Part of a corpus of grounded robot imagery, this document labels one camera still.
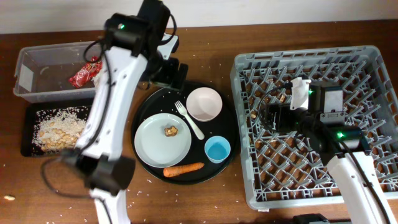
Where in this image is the pink bowl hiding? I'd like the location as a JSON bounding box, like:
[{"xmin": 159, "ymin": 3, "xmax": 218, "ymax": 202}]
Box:
[{"xmin": 186, "ymin": 87, "xmax": 223, "ymax": 122}]

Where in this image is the brown food scrap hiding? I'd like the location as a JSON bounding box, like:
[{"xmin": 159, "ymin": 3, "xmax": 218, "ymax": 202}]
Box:
[{"xmin": 164, "ymin": 126, "xmax": 178, "ymax": 137}]

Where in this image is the light grey plate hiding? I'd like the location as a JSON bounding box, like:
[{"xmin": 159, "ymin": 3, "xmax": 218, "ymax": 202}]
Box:
[{"xmin": 134, "ymin": 113, "xmax": 192, "ymax": 168}]

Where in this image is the red snack wrapper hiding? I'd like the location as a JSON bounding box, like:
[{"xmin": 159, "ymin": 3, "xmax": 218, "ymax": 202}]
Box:
[{"xmin": 68, "ymin": 57, "xmax": 103, "ymax": 88}]

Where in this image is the rice and peanut waste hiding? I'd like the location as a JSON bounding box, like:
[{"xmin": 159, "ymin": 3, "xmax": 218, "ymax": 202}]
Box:
[{"xmin": 32, "ymin": 106, "xmax": 90, "ymax": 153}]

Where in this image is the white tissue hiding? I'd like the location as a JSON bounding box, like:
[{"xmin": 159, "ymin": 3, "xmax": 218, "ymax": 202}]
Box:
[{"xmin": 91, "ymin": 69, "xmax": 103, "ymax": 90}]

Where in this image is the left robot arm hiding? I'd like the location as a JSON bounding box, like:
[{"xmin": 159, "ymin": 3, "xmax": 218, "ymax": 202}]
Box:
[{"xmin": 56, "ymin": 0, "xmax": 188, "ymax": 223}]

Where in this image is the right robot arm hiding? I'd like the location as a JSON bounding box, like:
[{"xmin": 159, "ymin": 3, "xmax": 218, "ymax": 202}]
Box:
[{"xmin": 257, "ymin": 82, "xmax": 397, "ymax": 223}]

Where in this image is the grey dishwasher rack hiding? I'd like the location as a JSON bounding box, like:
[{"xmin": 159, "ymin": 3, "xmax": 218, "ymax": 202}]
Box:
[{"xmin": 230, "ymin": 45, "xmax": 397, "ymax": 212}]

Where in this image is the round black tray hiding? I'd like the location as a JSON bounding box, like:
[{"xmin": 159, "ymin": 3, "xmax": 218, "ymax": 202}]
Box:
[{"xmin": 131, "ymin": 81, "xmax": 239, "ymax": 185}]

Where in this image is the white plastic fork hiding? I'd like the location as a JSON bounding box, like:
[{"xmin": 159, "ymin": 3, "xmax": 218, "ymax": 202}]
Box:
[{"xmin": 175, "ymin": 101, "xmax": 205, "ymax": 140}]

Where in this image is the blue cup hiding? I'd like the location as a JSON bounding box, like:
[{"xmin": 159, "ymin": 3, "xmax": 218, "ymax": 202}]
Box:
[{"xmin": 205, "ymin": 136, "xmax": 231, "ymax": 164}]

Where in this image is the orange carrot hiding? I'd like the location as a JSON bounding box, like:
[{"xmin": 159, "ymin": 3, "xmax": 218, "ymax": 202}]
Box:
[{"xmin": 163, "ymin": 162, "xmax": 205, "ymax": 177}]

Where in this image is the clear plastic bin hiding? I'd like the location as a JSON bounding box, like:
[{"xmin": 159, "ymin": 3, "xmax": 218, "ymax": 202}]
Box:
[{"xmin": 13, "ymin": 42, "xmax": 95, "ymax": 103}]

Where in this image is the black rectangular tray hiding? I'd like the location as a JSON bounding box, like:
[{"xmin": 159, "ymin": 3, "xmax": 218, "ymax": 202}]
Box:
[{"xmin": 20, "ymin": 98, "xmax": 93, "ymax": 157}]

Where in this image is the peanut on table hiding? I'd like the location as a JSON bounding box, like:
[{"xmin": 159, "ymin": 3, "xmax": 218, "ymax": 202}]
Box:
[{"xmin": 4, "ymin": 195, "xmax": 16, "ymax": 201}]

